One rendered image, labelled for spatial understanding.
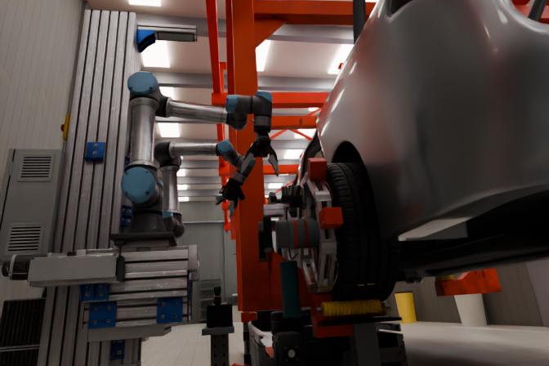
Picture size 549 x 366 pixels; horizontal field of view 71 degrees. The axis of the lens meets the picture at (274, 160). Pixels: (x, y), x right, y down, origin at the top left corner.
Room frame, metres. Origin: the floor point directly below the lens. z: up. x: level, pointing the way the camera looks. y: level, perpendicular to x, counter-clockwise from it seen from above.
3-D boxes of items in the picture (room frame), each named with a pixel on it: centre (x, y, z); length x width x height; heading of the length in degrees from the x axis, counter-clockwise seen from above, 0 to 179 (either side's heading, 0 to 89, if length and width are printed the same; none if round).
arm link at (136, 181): (1.37, 0.51, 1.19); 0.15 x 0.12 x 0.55; 7
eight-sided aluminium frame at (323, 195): (1.85, -0.16, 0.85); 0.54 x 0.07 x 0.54; 7
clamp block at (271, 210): (1.65, 0.02, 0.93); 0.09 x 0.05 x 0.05; 97
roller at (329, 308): (1.74, -0.28, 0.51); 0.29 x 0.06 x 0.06; 97
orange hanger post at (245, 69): (2.37, 0.16, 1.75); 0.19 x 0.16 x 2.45; 7
